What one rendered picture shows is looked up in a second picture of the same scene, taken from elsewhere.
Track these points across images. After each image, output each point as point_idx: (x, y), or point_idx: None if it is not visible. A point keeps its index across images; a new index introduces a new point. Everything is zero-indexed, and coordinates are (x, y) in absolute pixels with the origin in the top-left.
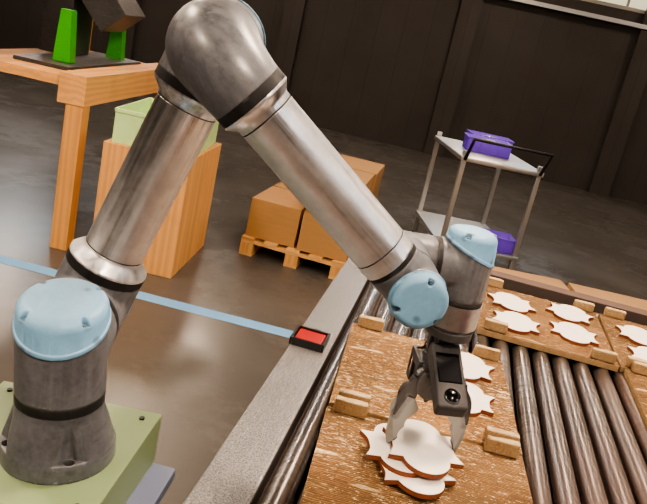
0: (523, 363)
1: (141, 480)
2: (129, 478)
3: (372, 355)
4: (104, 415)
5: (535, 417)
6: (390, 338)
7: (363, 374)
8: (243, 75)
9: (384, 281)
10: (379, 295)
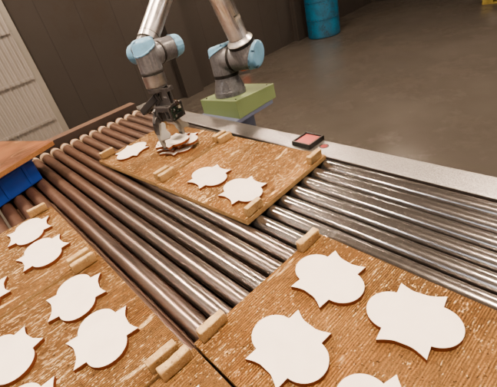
0: (248, 247)
1: (232, 117)
2: (220, 107)
3: (273, 154)
4: (219, 84)
5: (181, 213)
6: (296, 167)
7: (252, 148)
8: None
9: None
10: (430, 197)
